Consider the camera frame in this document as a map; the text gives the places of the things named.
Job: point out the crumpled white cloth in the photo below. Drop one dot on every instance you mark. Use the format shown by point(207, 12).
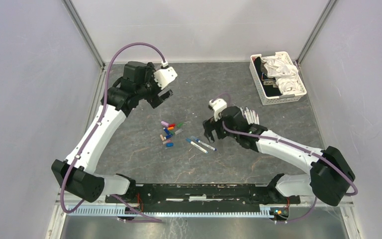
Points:
point(280, 67)

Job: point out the light blue cap marker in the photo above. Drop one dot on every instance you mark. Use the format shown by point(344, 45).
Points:
point(197, 146)

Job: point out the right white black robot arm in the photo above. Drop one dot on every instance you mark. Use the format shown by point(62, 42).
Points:
point(326, 173)

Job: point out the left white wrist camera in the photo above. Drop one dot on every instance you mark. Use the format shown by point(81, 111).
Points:
point(163, 77)

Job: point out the purple highlighter cap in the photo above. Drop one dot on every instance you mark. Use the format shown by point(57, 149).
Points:
point(165, 124)

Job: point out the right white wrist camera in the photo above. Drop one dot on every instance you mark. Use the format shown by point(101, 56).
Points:
point(217, 106)

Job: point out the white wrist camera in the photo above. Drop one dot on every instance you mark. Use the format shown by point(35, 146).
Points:
point(217, 106)
point(163, 77)

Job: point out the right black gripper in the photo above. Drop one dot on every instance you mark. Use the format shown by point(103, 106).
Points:
point(210, 125)

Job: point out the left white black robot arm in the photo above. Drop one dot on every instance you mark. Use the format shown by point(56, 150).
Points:
point(76, 174)

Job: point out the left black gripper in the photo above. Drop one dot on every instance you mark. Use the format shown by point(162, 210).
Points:
point(155, 100)

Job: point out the white plastic basket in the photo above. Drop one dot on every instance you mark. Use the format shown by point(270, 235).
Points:
point(267, 89)

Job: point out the clear cap blue pen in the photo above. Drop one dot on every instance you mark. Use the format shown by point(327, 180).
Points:
point(203, 143)

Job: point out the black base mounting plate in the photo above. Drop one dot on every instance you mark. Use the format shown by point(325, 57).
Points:
point(203, 198)

